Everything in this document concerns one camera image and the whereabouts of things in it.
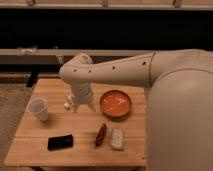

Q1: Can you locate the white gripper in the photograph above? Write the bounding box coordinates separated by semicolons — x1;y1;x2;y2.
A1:
68;87;96;113

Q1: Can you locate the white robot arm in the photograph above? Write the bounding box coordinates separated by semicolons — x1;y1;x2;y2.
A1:
60;49;213;171

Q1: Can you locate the dark red bottle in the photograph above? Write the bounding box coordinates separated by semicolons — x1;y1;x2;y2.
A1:
95;123;107;146

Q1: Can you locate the orange ceramic bowl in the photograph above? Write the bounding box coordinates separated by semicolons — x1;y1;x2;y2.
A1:
100;90;131;118

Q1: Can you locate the wooden table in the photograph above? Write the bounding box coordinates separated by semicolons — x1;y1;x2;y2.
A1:
4;79;146;167

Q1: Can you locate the white sponge block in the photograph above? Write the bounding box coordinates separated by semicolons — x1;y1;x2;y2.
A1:
111;128;124;150

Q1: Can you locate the black rectangular case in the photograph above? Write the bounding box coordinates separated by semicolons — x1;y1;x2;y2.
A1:
47;135;73;150

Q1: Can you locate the grey wall rail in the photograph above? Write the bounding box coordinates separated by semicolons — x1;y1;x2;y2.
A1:
0;48;148;64

